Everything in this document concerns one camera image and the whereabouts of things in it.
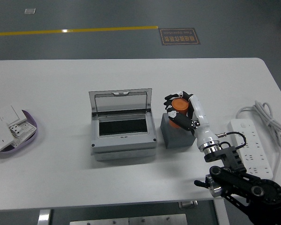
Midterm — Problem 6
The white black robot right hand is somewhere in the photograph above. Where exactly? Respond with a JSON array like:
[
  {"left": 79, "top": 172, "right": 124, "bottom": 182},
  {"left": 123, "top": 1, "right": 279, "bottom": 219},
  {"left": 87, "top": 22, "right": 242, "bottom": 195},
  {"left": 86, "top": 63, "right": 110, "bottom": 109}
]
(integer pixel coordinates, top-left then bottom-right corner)
[{"left": 163, "top": 90, "right": 220, "bottom": 148}]

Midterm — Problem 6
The orange cylinder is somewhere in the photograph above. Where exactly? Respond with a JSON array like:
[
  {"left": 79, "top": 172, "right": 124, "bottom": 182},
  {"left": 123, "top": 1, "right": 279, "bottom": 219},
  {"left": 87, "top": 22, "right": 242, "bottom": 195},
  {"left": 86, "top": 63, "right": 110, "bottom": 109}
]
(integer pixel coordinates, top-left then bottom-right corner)
[{"left": 169, "top": 98, "right": 190, "bottom": 128}]

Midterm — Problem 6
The grey box with clear lid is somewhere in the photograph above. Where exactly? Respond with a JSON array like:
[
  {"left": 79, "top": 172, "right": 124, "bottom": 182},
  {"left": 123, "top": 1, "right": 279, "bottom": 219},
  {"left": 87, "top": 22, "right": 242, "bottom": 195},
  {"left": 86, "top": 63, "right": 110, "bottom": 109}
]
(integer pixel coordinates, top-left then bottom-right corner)
[{"left": 88, "top": 88, "right": 158, "bottom": 162}]

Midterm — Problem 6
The grey cube block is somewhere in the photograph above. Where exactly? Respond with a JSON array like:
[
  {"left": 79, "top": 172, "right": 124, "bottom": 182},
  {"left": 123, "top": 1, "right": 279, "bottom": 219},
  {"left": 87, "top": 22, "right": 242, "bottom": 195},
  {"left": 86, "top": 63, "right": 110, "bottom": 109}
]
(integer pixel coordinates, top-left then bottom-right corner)
[{"left": 160, "top": 113, "right": 197, "bottom": 150}]

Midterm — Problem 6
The white power strip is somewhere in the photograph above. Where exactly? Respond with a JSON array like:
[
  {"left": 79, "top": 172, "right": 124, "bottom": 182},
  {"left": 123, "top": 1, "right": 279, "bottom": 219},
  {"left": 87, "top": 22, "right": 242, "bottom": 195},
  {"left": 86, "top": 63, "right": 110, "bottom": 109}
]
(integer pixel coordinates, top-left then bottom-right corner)
[{"left": 228, "top": 119, "right": 274, "bottom": 178}]

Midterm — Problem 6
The brown floor sign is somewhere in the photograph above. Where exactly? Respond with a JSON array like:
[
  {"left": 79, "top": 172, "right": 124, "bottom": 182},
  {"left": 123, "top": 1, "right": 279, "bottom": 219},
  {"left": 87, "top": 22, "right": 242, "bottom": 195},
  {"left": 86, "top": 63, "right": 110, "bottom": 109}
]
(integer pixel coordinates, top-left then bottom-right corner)
[{"left": 158, "top": 28, "right": 201, "bottom": 45}]

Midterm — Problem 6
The white table leg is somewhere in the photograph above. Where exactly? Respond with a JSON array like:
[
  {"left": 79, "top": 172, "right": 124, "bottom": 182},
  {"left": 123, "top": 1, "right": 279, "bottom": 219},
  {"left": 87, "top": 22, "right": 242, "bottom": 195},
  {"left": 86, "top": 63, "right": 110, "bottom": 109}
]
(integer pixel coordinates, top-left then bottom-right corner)
[
  {"left": 213, "top": 198, "right": 230, "bottom": 225},
  {"left": 37, "top": 209, "right": 52, "bottom": 225}
]

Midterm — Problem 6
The purple tray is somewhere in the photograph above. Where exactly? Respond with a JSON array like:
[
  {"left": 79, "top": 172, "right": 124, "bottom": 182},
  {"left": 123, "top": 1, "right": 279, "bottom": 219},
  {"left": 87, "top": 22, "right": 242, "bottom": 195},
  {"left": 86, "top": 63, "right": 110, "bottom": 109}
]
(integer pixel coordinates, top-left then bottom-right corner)
[{"left": 0, "top": 109, "right": 38, "bottom": 153}]

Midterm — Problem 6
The white socket module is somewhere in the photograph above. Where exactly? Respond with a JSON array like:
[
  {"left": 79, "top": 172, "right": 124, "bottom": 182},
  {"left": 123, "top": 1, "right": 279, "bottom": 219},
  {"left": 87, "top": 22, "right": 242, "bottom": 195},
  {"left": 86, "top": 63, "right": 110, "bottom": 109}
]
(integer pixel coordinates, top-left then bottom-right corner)
[{"left": 8, "top": 121, "right": 36, "bottom": 142}]

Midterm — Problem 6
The white power strip cable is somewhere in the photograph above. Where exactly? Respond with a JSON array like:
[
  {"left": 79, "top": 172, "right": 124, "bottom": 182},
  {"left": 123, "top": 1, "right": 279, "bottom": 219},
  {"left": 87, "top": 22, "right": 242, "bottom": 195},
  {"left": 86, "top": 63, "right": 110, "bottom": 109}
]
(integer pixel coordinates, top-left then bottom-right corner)
[{"left": 236, "top": 100, "right": 281, "bottom": 181}]

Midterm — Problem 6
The metal table bracket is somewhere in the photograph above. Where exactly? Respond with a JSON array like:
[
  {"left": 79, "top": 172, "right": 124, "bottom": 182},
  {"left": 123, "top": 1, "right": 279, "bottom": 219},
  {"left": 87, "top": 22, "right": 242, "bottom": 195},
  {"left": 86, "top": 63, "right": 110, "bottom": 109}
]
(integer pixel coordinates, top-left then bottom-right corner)
[{"left": 179, "top": 200, "right": 199, "bottom": 209}]

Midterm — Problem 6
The grey metal base plate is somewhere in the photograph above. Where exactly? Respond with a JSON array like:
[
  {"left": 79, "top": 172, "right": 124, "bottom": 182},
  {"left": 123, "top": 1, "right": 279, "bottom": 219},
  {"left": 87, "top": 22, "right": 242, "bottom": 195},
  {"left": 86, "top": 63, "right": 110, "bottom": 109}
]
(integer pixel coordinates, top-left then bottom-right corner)
[{"left": 69, "top": 213, "right": 187, "bottom": 225}]

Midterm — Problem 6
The white switch plate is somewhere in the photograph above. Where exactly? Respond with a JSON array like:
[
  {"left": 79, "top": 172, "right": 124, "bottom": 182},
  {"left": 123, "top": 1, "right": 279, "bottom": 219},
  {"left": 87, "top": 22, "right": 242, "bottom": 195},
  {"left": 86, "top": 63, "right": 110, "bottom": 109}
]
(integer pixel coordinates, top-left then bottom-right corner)
[{"left": 0, "top": 105, "right": 29, "bottom": 125}]

